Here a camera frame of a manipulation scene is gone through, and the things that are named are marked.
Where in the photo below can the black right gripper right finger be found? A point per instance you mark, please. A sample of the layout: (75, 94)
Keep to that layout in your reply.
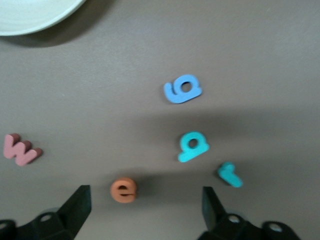
(212, 212)

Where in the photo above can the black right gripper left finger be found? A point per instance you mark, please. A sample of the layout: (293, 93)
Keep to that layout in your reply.
(77, 207)

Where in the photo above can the teal foam letter r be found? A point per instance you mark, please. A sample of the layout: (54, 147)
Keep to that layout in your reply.
(230, 176)

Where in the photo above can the orange foam letter e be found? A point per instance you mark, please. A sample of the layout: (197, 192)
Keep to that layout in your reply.
(117, 192)

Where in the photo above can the teal foam letter d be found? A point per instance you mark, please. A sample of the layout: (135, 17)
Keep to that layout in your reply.
(191, 152)

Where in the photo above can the red foam letter w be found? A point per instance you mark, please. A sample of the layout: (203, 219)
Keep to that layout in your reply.
(21, 155)

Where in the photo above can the blue foam letter g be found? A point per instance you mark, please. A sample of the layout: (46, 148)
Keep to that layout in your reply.
(175, 93)

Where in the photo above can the white plate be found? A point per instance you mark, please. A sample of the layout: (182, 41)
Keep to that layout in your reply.
(30, 15)

